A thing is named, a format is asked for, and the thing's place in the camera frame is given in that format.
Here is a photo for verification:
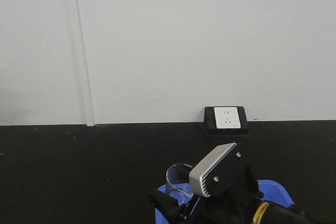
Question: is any clear glass beaker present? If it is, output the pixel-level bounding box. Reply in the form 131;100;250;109
164;163;193;205

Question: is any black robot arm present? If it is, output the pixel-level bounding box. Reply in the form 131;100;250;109
149;164;317;223

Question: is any blue plastic bin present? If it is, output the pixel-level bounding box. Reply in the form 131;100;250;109
155;179;295;224

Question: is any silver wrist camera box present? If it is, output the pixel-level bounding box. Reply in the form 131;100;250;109
188;142;247;198

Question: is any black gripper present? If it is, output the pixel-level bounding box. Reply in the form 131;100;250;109
148;165;264;224

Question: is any black and white power socket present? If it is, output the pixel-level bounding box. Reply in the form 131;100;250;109
203;106;249;136

